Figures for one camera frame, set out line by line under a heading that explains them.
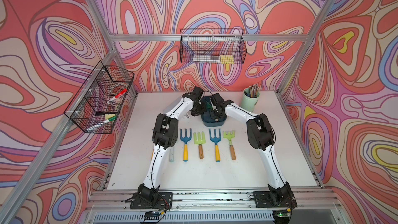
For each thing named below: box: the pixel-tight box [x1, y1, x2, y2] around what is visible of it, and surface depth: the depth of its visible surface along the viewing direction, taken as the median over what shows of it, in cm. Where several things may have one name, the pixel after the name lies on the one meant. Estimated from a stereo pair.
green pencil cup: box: [239, 87, 261, 113], surface depth 103 cm
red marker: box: [114, 88, 129, 99], surface depth 78 cm
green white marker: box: [86, 115, 117, 132], surface depth 73 cm
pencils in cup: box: [248, 82, 259, 98], surface depth 101 cm
